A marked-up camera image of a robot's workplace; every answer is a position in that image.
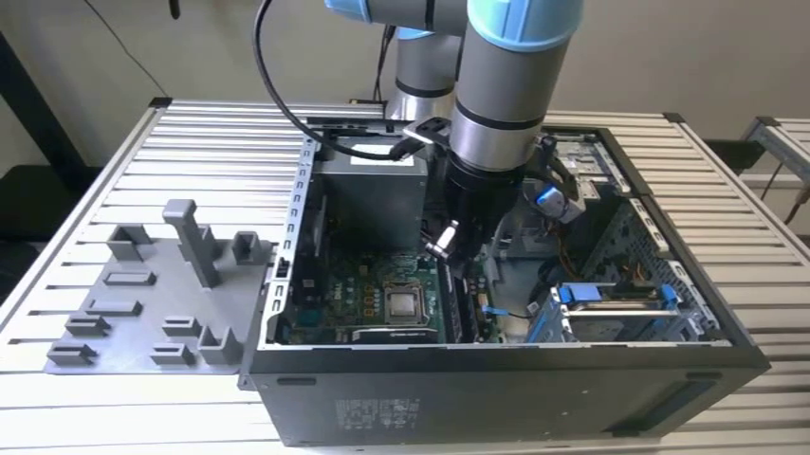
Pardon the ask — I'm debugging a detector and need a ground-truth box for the small silver wrist camera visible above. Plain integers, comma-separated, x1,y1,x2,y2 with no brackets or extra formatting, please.
402,117,453,160

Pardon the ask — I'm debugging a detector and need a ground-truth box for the green motherboard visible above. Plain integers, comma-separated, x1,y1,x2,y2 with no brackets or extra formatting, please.
278,250,508,346

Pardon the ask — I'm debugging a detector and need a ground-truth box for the grey plastic parts rack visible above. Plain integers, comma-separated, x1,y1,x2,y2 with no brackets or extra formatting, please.
41,198,283,376

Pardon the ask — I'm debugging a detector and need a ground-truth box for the grey power supply unit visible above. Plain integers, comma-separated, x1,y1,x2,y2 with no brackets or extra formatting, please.
313,136,445,252

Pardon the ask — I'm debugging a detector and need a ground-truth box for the black equipment stand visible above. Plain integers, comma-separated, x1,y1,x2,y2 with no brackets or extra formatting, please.
0,30,101,243

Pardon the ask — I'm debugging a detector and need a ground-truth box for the hard disk in blue carrier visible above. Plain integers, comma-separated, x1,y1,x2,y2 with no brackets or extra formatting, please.
549,282,689,343

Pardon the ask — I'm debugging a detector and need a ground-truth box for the silver box wrist camera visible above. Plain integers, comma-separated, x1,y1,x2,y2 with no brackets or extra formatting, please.
533,186,582,223

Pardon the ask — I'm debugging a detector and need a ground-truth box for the blue connector black wire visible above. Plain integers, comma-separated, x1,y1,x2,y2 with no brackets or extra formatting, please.
481,303,546,323

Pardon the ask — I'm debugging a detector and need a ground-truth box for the silver CPU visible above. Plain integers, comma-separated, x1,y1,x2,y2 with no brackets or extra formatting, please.
385,291,425,319

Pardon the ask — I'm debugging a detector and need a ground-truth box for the orange wire bundle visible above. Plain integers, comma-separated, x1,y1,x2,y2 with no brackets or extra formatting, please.
549,222,581,281

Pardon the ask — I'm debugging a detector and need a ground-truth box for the grey metal drive cage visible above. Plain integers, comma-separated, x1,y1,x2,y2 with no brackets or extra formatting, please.
490,126,629,260

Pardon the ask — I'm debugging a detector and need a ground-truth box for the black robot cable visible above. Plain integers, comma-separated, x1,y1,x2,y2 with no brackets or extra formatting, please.
350,26,399,105

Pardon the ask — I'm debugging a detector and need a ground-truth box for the black PC case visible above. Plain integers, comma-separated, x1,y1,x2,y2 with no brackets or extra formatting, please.
237,116,773,450

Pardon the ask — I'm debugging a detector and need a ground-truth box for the CPU socket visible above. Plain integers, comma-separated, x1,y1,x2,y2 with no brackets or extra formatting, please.
378,279,433,327

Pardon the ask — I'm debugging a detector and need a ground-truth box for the thin black wall cable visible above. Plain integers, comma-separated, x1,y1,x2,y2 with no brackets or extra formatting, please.
82,0,167,100

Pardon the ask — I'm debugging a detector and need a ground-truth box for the thick black camera cable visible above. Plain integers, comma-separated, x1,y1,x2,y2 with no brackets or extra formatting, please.
253,0,417,163

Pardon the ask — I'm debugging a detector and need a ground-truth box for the black graphics card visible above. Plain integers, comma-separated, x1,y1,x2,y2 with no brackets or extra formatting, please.
341,324,444,346

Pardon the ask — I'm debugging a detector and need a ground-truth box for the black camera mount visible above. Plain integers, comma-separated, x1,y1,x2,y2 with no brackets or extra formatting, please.
537,135,581,191

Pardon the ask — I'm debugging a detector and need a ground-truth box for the adjacent aluminium table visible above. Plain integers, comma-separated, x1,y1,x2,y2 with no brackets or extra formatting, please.
737,116,810,191

